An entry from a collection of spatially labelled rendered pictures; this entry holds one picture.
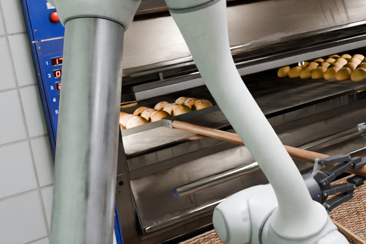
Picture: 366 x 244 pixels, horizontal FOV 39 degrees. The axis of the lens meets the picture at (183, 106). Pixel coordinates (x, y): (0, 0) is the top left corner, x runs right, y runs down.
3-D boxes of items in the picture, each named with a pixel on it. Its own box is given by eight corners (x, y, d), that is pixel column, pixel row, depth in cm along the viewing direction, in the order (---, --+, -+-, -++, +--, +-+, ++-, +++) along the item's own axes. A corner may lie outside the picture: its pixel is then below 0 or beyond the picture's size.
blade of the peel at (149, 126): (220, 110, 223) (219, 103, 222) (102, 142, 197) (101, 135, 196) (179, 103, 254) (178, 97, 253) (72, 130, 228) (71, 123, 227)
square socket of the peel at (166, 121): (180, 126, 203) (178, 118, 202) (171, 129, 201) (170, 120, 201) (169, 123, 211) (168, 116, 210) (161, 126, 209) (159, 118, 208)
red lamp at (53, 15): (49, 23, 149) (46, 2, 148) (61, 22, 150) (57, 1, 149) (51, 23, 147) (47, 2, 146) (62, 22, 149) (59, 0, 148)
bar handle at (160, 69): (134, 92, 155) (132, 93, 156) (224, 72, 170) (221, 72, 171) (129, 73, 154) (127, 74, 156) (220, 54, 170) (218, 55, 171)
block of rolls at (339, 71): (274, 77, 290) (273, 67, 289) (335, 61, 312) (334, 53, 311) (359, 81, 237) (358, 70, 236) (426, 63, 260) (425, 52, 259)
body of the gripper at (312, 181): (284, 174, 116) (313, 162, 121) (288, 209, 118) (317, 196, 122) (307, 181, 110) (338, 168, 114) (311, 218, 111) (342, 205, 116)
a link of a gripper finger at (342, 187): (323, 190, 115) (323, 197, 115) (358, 184, 121) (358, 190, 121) (311, 187, 118) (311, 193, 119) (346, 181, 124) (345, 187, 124)
